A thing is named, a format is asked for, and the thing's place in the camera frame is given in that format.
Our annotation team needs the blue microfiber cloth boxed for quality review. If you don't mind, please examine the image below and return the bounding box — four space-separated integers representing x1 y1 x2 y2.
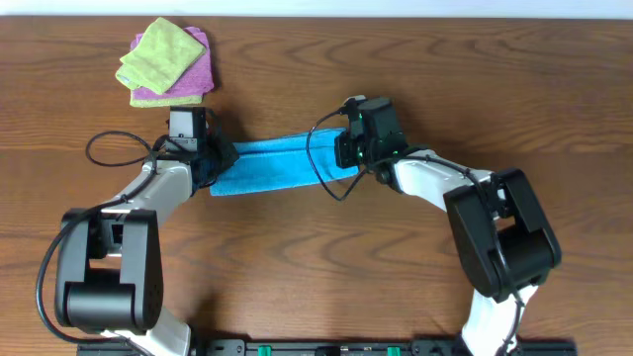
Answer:
210 128 359 197

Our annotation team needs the green folded cloth on top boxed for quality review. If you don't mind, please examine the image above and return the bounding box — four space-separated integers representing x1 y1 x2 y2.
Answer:
116 17 207 95

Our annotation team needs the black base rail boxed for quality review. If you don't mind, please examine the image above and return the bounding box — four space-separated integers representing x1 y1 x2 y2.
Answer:
76 337 579 356

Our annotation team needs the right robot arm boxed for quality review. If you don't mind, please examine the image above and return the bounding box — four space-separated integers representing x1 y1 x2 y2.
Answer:
334 96 562 355

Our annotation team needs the right black cable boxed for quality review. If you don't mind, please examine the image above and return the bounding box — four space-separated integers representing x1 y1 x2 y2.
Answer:
305 109 525 352

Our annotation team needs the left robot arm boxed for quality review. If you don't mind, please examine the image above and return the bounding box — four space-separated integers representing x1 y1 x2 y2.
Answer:
36 107 238 356

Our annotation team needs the purple folded cloth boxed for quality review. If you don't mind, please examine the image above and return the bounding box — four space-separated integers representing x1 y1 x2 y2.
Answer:
131 27 215 100

